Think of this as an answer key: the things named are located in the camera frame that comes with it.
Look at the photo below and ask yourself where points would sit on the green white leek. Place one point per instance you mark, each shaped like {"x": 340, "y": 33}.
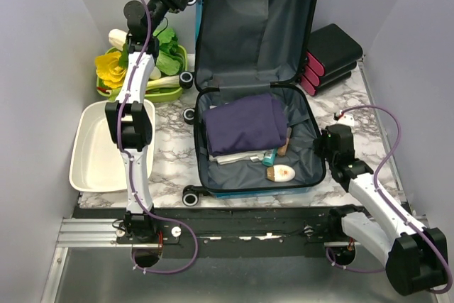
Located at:
{"x": 152, "y": 85}

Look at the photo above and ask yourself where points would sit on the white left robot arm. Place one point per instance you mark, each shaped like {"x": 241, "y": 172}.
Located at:
{"x": 128, "y": 121}

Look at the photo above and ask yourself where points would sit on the white rectangular tray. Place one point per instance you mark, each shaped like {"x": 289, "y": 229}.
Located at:
{"x": 96, "y": 163}

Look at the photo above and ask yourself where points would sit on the green leafy lettuce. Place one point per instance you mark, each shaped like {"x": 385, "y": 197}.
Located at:
{"x": 166, "y": 51}

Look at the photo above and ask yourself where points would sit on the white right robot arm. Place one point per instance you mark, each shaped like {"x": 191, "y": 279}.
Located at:
{"x": 414, "y": 257}

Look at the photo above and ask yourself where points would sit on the black bag with pink trim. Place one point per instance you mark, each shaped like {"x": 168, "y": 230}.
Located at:
{"x": 331, "y": 56}

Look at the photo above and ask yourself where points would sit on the white napa cabbage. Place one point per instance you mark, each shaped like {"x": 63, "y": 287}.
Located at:
{"x": 118, "y": 39}

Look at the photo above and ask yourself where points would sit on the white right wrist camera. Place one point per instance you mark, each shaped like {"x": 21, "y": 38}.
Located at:
{"x": 342, "y": 118}

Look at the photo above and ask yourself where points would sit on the teal tube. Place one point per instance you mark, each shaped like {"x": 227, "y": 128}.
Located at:
{"x": 269, "y": 157}

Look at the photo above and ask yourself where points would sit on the brown foundation tube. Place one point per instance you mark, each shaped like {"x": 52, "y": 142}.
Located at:
{"x": 281, "y": 151}

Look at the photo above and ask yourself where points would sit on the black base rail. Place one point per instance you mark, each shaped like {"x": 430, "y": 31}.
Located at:
{"x": 228, "y": 232}

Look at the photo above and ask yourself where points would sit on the blue fish print suitcase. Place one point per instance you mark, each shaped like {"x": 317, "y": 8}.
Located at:
{"x": 245, "y": 48}

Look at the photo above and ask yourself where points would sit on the yellow flower cabbage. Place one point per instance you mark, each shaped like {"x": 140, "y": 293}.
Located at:
{"x": 111, "y": 69}

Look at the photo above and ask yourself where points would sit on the purple garment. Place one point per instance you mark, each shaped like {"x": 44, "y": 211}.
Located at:
{"x": 252, "y": 123}

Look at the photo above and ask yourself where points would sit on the aluminium frame rail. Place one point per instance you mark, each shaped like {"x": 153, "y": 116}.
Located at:
{"x": 78, "y": 233}

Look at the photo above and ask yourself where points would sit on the folded white towel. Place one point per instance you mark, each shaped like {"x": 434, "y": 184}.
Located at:
{"x": 236, "y": 157}

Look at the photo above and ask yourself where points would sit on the white radish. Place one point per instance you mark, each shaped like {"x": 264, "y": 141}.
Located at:
{"x": 155, "y": 74}

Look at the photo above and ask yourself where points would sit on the green vegetable basket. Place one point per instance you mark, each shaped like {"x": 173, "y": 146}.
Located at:
{"x": 159, "y": 95}

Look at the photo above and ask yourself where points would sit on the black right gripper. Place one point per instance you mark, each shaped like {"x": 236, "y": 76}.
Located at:
{"x": 318, "y": 149}

